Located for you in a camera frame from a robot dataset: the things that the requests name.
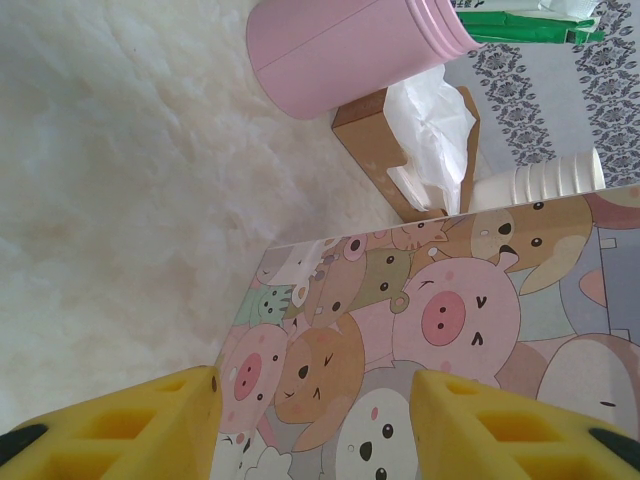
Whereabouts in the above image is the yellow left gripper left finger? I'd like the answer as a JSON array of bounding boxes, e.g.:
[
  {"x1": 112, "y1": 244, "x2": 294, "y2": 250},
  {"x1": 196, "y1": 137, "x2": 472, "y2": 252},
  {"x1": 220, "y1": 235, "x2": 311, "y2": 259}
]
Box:
[{"x1": 0, "y1": 364, "x2": 225, "y2": 480}]

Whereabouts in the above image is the cartoon animal paper bag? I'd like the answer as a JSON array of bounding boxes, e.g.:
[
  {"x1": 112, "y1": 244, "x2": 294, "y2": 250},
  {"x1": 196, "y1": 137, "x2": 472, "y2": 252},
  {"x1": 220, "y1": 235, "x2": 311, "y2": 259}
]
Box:
[{"x1": 209, "y1": 183, "x2": 640, "y2": 480}]

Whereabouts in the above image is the green white sachet bundle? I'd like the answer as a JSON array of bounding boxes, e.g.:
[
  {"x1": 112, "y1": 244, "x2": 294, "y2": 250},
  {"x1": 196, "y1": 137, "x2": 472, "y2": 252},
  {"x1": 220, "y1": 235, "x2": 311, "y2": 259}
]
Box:
[{"x1": 449, "y1": 0, "x2": 609, "y2": 46}]

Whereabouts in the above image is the pink cylindrical cup holder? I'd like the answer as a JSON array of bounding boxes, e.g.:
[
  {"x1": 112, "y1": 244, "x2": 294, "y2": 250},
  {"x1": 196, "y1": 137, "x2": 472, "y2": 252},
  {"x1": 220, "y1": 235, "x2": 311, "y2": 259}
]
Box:
[{"x1": 245, "y1": 0, "x2": 486, "y2": 120}]

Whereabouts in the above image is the brown cardboard napkin box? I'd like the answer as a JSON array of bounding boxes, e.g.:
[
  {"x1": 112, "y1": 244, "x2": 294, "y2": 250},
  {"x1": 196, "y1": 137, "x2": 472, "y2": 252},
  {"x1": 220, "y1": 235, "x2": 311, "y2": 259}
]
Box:
[{"x1": 330, "y1": 85, "x2": 482, "y2": 224}]

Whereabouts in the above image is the white paper napkin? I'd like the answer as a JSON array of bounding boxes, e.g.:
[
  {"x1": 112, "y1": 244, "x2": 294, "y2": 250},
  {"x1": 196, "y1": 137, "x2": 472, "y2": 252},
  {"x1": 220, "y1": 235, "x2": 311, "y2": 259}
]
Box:
[{"x1": 384, "y1": 64, "x2": 479, "y2": 215}]

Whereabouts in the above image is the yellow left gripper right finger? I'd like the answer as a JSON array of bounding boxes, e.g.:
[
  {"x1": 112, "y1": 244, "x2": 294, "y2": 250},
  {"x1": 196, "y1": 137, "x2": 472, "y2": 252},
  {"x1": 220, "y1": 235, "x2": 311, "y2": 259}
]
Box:
[{"x1": 409, "y1": 369, "x2": 640, "y2": 480}]

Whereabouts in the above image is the white paper cup stack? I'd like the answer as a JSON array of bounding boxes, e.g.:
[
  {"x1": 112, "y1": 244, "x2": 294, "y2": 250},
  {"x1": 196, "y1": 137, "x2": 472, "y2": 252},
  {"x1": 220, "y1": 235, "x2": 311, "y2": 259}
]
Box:
[{"x1": 468, "y1": 147, "x2": 608, "y2": 214}]

